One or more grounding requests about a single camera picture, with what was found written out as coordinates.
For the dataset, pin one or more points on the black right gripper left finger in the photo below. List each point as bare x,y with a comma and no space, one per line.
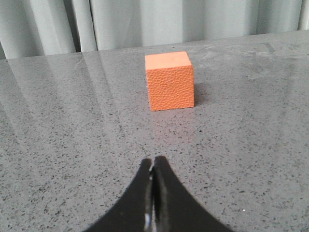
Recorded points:
133,210

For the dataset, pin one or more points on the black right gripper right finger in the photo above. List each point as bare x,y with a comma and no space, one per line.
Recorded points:
175,208

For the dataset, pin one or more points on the orange foam cube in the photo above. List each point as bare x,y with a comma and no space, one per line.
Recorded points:
170,81

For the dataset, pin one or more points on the grey-green pleated curtain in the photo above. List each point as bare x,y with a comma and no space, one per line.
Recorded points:
49,27

